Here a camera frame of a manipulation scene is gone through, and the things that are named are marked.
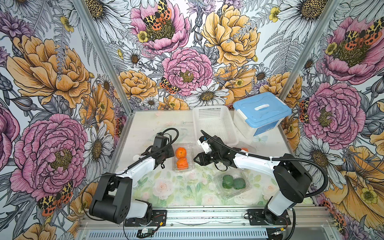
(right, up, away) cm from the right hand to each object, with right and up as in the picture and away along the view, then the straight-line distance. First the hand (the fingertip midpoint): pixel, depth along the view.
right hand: (197, 162), depth 85 cm
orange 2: (-9, -1, +2) cm, 9 cm away
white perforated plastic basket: (+13, +24, +22) cm, 35 cm away
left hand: (-17, +3, +7) cm, 19 cm away
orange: (-10, +4, +7) cm, 13 cm away
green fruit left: (+16, -9, -5) cm, 19 cm away
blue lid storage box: (+37, +28, +10) cm, 48 cm away
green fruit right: (+22, -10, -5) cm, 24 cm away
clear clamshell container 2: (+32, +6, +10) cm, 34 cm away
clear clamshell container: (-5, +6, +11) cm, 13 cm away
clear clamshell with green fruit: (+15, -14, -9) cm, 22 cm away
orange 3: (+25, +8, -5) cm, 27 cm away
